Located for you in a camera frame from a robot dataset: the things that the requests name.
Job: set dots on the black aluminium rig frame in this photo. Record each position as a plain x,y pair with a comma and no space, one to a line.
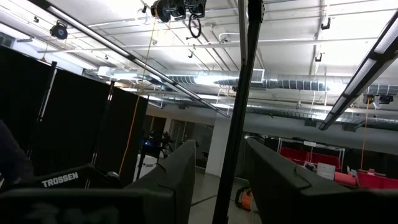
236,124

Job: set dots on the black robot on tripod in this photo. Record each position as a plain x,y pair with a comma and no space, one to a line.
155,144

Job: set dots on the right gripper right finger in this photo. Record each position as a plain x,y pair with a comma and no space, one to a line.
280,193

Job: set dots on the orange and black floor tool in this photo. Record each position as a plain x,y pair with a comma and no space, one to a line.
245,199

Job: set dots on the person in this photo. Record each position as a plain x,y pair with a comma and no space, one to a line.
12,155

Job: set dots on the white column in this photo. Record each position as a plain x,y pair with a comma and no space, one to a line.
217,146

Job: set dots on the black partition panel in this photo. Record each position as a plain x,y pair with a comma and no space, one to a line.
74,124
124,130
18,93

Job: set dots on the long ceiling light strip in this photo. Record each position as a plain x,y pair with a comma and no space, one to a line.
360,74
93,34

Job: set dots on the white paper sign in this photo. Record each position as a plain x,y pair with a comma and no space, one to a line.
326,171

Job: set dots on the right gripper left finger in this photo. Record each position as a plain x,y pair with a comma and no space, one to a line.
177,174

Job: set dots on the silver ventilation duct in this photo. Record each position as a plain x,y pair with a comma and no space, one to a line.
295,83

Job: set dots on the red storage bin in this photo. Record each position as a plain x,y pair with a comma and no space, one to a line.
311,157
373,180

